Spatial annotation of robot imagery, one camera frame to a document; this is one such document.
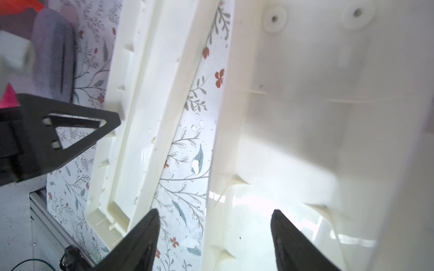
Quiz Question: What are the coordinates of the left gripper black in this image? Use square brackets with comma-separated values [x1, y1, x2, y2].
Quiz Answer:
[1, 94, 121, 186]

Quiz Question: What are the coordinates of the cream dispenser lid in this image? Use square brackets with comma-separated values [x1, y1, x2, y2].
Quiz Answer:
[85, 1, 219, 250]

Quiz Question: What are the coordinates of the red plush toy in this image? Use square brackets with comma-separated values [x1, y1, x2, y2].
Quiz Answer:
[0, 0, 44, 15]

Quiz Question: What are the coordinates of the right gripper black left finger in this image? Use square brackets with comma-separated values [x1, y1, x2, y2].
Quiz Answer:
[93, 209, 160, 271]

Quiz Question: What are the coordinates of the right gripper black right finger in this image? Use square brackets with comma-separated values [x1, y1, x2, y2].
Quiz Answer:
[271, 210, 339, 271]

